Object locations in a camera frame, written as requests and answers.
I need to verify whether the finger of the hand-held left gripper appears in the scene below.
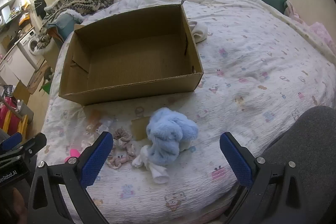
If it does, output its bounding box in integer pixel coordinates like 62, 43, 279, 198
0, 132, 23, 152
14, 132, 47, 160

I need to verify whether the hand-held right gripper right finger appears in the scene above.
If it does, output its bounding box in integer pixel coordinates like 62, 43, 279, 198
220, 132, 313, 224

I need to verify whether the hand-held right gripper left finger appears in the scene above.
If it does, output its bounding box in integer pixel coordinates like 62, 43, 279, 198
28, 132, 114, 224

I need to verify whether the pale printed scrunchie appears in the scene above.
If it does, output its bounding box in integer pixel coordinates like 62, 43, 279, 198
106, 147, 136, 169

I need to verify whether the pink round sponge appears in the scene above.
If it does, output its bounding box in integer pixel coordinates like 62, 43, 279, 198
64, 149, 80, 164

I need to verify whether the clear plastic bear packet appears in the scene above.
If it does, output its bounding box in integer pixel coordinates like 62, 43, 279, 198
85, 115, 115, 137

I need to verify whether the frilly brown scrunchie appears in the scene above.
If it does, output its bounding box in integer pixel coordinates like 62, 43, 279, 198
113, 128, 135, 153

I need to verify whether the white sock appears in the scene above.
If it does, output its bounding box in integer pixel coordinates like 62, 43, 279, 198
131, 139, 196, 184

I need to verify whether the blue plush toy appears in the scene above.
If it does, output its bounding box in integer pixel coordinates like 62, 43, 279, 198
146, 107, 199, 165

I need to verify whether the brown cardboard box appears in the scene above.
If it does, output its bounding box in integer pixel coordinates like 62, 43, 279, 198
58, 4, 204, 106

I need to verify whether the pink and yellow rack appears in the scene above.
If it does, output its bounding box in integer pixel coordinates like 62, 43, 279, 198
0, 97, 29, 136

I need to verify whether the grey container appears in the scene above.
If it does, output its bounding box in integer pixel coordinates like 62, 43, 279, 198
16, 99, 34, 123

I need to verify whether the cardboard box on floor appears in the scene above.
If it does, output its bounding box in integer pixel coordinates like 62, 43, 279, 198
13, 80, 32, 106

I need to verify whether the green dustpan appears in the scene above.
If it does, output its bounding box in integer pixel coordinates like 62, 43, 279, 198
39, 81, 53, 95

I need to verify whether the brown doormat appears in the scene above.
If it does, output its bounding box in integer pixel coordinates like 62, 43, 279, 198
27, 63, 50, 95

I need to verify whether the white kitchen cabinet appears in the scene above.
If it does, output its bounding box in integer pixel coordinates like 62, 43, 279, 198
0, 44, 36, 88

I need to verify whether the beige laundry bin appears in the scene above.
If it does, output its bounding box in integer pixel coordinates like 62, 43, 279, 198
41, 38, 64, 70

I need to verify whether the printed white bed quilt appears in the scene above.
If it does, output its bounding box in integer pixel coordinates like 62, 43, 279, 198
37, 0, 336, 224

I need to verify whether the white washing machine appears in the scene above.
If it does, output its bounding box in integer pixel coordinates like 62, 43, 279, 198
16, 28, 47, 70

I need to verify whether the teal cloth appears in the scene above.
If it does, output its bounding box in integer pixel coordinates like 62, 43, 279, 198
47, 12, 85, 44

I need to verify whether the black hanging garment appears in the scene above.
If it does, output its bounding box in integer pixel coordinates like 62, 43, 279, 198
34, 0, 48, 19

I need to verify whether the white folded cloth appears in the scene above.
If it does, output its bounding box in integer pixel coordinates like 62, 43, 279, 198
188, 21, 209, 44

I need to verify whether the pink cloth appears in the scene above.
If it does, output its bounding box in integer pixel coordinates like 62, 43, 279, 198
285, 0, 336, 52

